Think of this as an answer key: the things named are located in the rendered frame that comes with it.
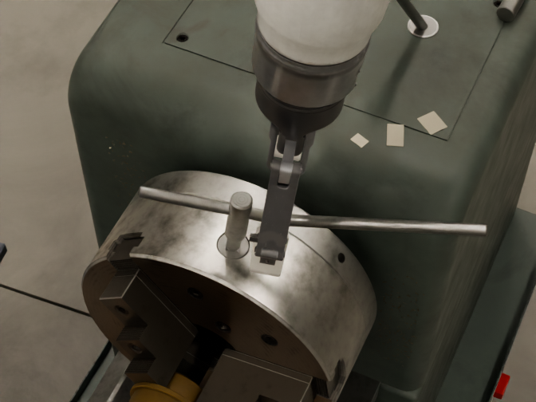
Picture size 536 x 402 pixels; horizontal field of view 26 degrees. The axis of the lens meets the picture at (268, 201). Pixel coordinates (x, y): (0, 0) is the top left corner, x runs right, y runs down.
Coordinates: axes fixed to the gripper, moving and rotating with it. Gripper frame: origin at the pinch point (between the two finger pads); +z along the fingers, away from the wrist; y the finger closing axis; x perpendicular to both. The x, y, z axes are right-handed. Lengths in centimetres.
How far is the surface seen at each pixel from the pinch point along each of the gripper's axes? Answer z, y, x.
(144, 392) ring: 21.0, -12.3, 9.9
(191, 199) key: 1.4, -0.2, 8.3
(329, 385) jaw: 20.5, -7.8, -9.3
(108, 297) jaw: 14.9, -5.3, 15.4
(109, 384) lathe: 48, 0, 17
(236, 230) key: 3.8, -1.2, 3.4
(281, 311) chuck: 10.3, -5.6, -2.5
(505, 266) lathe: 75, 47, -42
